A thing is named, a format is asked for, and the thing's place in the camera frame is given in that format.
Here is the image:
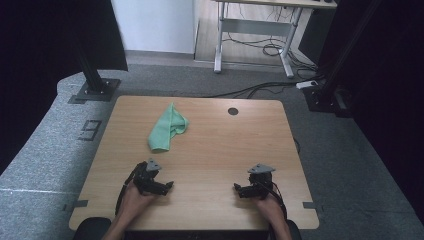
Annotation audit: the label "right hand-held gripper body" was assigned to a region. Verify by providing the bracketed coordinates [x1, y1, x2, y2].
[247, 163, 277, 200]

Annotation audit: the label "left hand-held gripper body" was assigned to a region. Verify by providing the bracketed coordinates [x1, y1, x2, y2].
[132, 158, 163, 195]

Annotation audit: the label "green microfibre cloth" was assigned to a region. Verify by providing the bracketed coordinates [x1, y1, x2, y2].
[147, 101, 190, 154]

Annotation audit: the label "person's right hand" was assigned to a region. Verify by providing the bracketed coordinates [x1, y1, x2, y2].
[255, 194, 285, 222]

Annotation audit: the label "person's left hand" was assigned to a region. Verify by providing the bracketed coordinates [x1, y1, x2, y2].
[119, 181, 158, 219]

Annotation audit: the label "black chair armrest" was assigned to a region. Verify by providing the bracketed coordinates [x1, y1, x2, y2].
[286, 219, 303, 240]
[72, 217, 113, 240]

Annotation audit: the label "white power strip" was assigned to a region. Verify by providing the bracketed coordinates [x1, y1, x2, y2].
[295, 79, 320, 90]

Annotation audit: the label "black metal stand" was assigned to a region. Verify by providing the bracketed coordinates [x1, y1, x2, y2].
[302, 0, 384, 114]
[75, 46, 122, 103]

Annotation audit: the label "black curtain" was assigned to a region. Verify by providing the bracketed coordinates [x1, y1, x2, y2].
[0, 0, 129, 175]
[318, 0, 424, 225]

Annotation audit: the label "black box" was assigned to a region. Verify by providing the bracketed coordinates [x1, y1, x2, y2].
[298, 8, 331, 66]

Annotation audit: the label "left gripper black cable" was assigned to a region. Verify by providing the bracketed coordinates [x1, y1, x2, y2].
[114, 161, 148, 218]

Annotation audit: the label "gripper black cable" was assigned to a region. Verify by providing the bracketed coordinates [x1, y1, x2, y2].
[114, 161, 148, 218]
[259, 180, 289, 222]

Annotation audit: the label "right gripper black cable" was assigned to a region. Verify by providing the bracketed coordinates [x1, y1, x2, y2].
[259, 180, 289, 222]

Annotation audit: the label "long black floor cable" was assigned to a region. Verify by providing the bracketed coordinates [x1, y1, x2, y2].
[203, 81, 301, 100]

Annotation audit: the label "coiled black cables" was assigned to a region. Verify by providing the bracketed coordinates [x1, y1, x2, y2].
[222, 31, 318, 73]

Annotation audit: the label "white desk frame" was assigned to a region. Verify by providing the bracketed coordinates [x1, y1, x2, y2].
[213, 0, 338, 80]

